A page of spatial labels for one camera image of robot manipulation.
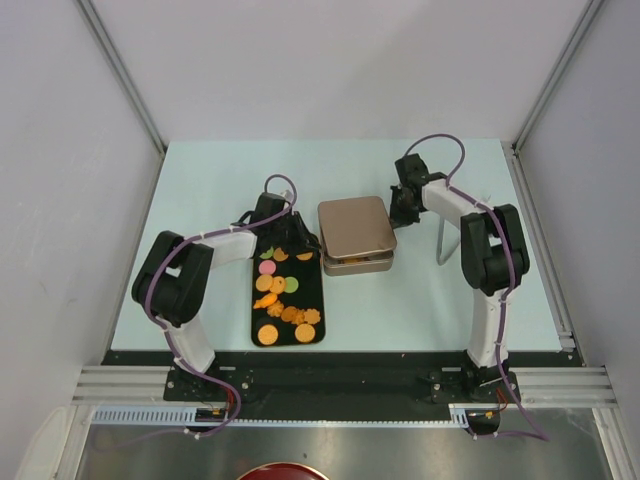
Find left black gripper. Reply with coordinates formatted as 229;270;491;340
269;211;321;257

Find pink round cookie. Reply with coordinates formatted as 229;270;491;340
258;260;277;275

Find square tin lid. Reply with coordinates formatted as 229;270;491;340
317;196;397;260

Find metal tongs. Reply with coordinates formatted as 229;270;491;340
436;216;461;266

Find square cookie tin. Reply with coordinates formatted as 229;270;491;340
322;251;394;276

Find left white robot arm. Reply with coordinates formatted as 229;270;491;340
131;193;320;400

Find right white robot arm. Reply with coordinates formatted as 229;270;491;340
390;154;530;401

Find light green round cookie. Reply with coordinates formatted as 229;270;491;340
259;247;274;260

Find black cookie tray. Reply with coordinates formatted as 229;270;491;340
251;248;326;348

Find flower shaped orange cookie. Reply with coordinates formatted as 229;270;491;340
304;309;321;325

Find red round object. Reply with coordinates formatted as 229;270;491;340
238;462;329;480

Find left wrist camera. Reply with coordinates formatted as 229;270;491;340
280;190;295;203

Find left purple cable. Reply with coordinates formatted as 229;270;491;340
94;173;300;451

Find purple cable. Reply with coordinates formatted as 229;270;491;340
94;173;300;451
402;133;551;442

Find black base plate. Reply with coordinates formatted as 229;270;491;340
102;349;584;421

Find white cable duct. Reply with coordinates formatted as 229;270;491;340
92;404;500;430

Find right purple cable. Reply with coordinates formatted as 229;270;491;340
402;133;551;442

